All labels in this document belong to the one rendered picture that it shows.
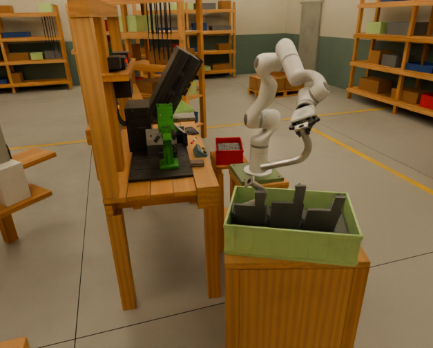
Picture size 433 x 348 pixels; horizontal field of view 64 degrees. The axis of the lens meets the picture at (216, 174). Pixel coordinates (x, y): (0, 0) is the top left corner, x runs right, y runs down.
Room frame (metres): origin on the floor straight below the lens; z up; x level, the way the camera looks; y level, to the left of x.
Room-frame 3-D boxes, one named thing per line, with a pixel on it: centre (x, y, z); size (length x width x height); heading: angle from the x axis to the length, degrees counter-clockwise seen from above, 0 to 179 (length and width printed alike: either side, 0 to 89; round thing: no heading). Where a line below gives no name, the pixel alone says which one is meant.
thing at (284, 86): (8.84, -1.57, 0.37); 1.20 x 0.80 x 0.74; 114
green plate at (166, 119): (2.51, 0.37, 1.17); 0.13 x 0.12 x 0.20; 9
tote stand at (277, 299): (1.55, -0.38, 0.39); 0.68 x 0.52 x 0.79; 89
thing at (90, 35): (2.53, 0.74, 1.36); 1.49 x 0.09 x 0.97; 9
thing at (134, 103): (2.66, 0.59, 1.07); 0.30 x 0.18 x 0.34; 9
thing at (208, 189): (2.62, 0.16, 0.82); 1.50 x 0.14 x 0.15; 9
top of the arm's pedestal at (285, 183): (2.14, -0.28, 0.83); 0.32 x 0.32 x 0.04; 13
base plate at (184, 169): (2.58, 0.44, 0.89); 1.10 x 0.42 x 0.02; 9
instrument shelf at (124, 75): (2.54, 0.70, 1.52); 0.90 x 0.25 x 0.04; 9
